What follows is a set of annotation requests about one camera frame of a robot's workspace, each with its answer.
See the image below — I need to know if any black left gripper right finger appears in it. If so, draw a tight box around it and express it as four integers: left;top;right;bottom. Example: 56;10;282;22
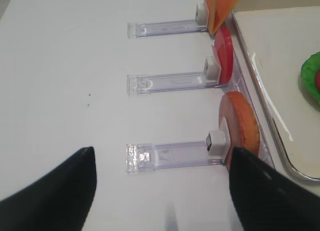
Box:
229;147;320;231

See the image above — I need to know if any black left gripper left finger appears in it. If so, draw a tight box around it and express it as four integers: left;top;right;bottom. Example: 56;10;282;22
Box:
0;146;97;231

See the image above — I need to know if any red tomato slice on bun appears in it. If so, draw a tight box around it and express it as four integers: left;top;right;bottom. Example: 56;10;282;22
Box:
314;70;320;92

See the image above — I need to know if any clear tomato pusher track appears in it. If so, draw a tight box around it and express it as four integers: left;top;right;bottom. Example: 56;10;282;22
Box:
127;56;233;96

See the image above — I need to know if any green lettuce leaf on bun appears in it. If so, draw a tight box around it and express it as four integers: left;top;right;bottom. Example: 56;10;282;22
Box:
300;51;320;103

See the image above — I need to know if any red tomato slice in holder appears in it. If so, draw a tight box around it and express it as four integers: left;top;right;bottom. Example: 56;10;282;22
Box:
213;26;234;84

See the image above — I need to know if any clear cheese pusher track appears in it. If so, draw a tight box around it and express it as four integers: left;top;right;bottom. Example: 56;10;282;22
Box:
127;2;210;39

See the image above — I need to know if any orange cheese slice leaning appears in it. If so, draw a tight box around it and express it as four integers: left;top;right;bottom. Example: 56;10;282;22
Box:
213;0;239;34

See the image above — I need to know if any orange cheese slice upright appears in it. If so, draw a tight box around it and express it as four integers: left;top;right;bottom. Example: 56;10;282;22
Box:
204;0;218;35

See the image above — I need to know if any clear bun pusher track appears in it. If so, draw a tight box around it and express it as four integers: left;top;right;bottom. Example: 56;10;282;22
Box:
125;117;231;174

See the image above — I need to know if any bun slice in holder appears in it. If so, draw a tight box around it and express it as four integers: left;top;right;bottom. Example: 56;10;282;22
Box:
218;91;260;167

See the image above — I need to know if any white serving tray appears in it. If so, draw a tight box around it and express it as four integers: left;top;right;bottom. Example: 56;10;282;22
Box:
232;0;320;182

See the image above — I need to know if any clear left dispenser rail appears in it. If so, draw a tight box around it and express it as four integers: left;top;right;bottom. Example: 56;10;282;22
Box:
224;17;275;168

